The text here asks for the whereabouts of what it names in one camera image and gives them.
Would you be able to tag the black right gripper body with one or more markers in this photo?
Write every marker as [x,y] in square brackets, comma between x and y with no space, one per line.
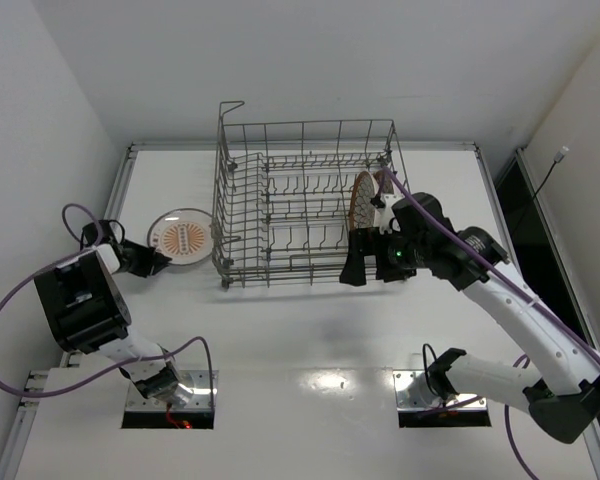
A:
[375,257]

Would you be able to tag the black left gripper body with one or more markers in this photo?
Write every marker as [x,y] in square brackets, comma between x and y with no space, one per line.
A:
[140,258]

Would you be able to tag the floral plate brown rim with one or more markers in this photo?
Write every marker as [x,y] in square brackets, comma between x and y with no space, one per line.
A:
[385,184]
[361,210]

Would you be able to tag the white plate orange sunburst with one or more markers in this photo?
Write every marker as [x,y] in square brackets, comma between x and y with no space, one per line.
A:
[183,235]

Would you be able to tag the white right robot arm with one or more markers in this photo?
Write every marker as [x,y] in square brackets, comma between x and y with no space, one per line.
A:
[560,390]

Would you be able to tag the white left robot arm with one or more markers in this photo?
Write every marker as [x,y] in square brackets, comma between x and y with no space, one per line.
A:
[86,311]

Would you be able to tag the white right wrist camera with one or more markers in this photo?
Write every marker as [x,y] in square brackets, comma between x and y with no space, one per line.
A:
[383,217]

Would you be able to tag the grey wire dish rack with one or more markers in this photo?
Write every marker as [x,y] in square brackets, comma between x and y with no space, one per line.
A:
[282,191]

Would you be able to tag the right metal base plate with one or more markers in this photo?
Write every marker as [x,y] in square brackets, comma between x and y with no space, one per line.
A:
[414,396]

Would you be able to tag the metal base plate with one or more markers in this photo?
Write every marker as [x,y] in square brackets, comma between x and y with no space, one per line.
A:
[192,395]
[414,396]

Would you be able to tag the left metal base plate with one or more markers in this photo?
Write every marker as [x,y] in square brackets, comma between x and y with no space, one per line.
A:
[192,395]

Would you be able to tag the black wall cable white plug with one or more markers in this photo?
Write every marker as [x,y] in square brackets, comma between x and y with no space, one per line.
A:
[557,159]

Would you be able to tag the aluminium frame rail right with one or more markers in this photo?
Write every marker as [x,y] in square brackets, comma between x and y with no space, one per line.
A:
[536,250]

